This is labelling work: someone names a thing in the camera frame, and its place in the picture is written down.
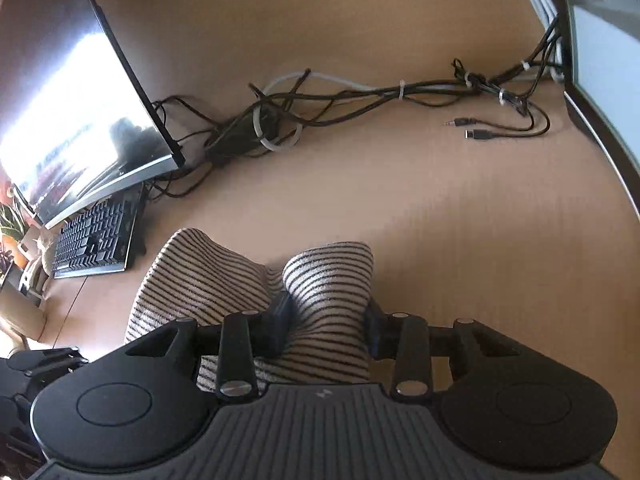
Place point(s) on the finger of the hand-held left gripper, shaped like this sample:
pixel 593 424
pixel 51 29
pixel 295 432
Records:
pixel 50 360

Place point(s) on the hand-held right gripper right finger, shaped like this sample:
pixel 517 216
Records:
pixel 375 335

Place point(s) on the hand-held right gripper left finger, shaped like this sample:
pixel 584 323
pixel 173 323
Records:
pixel 280 330

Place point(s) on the striped knit garment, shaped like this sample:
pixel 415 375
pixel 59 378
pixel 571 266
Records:
pixel 320 280

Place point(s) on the cream cup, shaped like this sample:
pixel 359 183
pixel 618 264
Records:
pixel 20 315

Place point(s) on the small white figurine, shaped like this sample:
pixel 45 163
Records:
pixel 37 252

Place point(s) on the black mechanical keyboard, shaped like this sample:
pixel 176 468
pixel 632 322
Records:
pixel 95 237

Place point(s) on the potted plant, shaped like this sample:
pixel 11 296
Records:
pixel 12 220

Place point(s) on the black power adapter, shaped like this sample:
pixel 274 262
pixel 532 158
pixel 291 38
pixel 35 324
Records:
pixel 235 137

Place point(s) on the curved black computer monitor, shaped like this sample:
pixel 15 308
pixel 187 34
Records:
pixel 75 110

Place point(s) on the white computer case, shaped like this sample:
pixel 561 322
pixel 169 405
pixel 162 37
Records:
pixel 605 85

